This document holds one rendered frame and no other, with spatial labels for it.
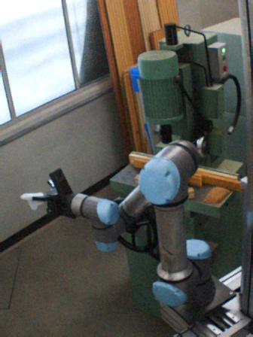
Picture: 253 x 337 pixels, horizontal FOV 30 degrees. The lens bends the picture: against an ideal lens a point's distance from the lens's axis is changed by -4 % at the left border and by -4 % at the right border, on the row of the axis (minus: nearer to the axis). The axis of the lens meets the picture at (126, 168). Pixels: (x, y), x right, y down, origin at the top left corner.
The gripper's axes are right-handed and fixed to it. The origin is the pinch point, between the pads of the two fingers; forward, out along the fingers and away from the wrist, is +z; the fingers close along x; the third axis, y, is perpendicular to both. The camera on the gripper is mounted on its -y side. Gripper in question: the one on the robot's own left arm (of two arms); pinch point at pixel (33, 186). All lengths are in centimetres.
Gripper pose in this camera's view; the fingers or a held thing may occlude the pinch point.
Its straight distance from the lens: 176.1
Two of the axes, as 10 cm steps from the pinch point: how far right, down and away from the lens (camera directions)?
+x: 5.4, -3.4, 7.7
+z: -8.4, -1.6, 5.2
